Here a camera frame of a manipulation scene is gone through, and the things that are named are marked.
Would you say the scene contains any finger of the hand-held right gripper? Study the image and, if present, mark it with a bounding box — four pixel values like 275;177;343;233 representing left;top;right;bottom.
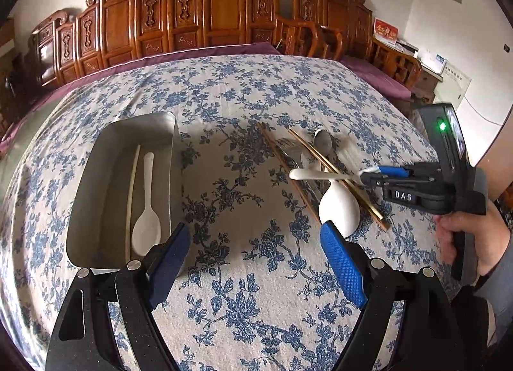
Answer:
378;165;438;180
362;175;435;192

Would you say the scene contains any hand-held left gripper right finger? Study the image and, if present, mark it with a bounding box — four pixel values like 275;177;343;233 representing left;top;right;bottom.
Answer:
319;221;467;371

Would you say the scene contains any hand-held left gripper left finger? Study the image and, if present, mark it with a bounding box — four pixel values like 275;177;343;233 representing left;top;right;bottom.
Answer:
45;222;192;371

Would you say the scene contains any large white ceramic spoon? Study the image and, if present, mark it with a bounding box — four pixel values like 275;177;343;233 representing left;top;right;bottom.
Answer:
318;181;360;236

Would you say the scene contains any metal fork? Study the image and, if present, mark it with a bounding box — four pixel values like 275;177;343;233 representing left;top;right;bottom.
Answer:
281;139;321;203

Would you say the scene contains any metal tray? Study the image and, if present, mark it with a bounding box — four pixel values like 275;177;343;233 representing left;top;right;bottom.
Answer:
65;112;180;275

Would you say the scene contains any person's right forearm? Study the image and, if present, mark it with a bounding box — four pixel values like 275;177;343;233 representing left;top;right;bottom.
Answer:
479;253;513;340

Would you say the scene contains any person's right hand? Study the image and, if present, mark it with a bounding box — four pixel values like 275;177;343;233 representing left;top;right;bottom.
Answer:
436;200;508;276

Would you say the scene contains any white plastic spoon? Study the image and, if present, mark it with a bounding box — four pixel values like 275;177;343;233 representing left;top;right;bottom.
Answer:
131;152;162;256

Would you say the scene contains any metal spoon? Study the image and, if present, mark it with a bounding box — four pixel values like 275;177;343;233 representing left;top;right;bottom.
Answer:
313;129;345;179

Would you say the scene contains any blue floral tablecloth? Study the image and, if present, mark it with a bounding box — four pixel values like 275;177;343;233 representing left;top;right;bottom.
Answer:
0;54;461;371

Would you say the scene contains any cream chopstick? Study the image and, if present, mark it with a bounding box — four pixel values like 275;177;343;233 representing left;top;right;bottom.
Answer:
125;144;142;261

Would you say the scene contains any small wooden cabinet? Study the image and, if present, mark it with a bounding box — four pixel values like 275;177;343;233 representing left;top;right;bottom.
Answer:
413;68;443;105

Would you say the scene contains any short purple seat cushion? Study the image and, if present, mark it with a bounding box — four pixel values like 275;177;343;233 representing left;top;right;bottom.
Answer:
341;54;413;101

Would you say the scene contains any white box device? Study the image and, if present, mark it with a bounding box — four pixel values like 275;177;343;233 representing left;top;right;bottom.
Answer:
421;54;447;73

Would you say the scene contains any red desk sign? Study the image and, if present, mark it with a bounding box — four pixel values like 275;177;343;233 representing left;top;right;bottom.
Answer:
374;18;399;45

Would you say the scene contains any narrow carved wooden sofa backrest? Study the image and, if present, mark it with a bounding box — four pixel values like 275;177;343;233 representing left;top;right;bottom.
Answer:
292;0;374;59

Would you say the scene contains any long purple seat cushion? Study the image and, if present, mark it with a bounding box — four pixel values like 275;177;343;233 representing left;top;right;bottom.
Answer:
0;41;283;159

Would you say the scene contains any wide carved wooden sofa backrest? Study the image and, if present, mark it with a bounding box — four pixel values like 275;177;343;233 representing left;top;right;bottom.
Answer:
76;0;281;71

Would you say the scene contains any white wall cable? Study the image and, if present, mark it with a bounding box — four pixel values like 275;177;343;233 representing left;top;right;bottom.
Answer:
463;94;502;126

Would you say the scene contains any white wall panel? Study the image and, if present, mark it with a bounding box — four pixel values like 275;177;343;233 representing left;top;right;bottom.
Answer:
435;70;471;113

